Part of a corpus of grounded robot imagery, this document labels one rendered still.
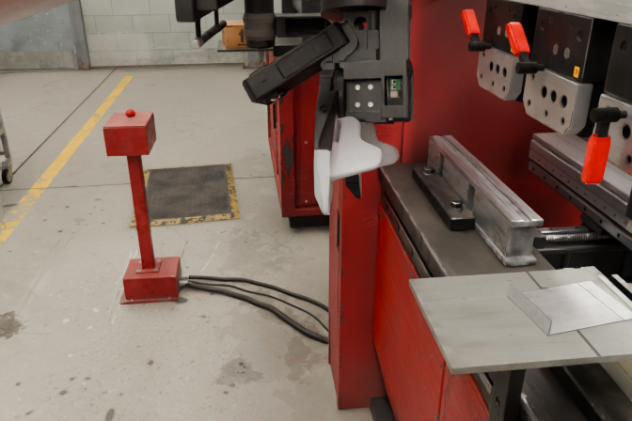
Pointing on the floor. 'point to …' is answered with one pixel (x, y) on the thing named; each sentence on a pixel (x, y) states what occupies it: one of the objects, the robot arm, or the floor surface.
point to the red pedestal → (158, 288)
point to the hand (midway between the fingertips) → (337, 207)
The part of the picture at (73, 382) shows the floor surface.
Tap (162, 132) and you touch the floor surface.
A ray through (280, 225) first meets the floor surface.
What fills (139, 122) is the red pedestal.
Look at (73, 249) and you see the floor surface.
